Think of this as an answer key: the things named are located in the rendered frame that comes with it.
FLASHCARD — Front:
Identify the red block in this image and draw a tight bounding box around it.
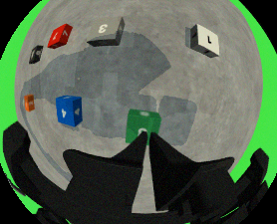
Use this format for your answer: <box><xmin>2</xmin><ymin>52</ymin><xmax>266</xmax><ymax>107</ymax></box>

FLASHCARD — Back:
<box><xmin>47</xmin><ymin>23</ymin><xmax>73</xmax><ymax>50</ymax></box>

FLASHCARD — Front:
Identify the green block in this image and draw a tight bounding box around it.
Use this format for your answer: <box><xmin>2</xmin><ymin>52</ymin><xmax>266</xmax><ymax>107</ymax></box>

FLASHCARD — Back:
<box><xmin>126</xmin><ymin>109</ymin><xmax>161</xmax><ymax>146</ymax></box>

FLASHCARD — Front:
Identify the orange block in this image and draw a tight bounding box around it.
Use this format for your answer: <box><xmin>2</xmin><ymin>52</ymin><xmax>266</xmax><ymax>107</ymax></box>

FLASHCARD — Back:
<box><xmin>25</xmin><ymin>95</ymin><xmax>34</xmax><ymax>112</ymax></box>

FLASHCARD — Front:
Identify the blue block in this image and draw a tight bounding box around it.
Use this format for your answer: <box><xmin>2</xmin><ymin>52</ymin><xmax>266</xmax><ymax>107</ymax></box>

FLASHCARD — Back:
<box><xmin>55</xmin><ymin>95</ymin><xmax>83</xmax><ymax>127</ymax></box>

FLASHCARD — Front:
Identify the cream block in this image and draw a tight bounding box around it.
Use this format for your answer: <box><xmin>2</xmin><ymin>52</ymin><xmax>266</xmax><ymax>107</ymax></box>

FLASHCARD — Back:
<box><xmin>190</xmin><ymin>24</ymin><xmax>219</xmax><ymax>58</ymax></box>

